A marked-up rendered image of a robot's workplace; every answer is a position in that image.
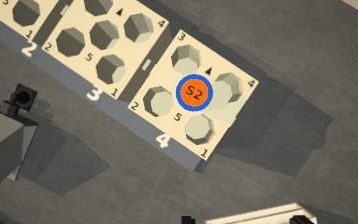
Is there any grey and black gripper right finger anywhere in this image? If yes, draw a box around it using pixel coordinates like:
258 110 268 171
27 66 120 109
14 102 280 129
289 215 314 224

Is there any cream tube rack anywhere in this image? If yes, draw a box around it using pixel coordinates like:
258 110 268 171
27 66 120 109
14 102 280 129
204 202 317 224

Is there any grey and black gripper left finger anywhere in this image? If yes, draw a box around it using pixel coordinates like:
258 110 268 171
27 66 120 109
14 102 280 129
181 216 196 224

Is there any cream bucket adapter with holes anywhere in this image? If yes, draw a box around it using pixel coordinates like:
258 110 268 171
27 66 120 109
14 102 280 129
0 0 73 47
128 29 258 160
41 0 172 103

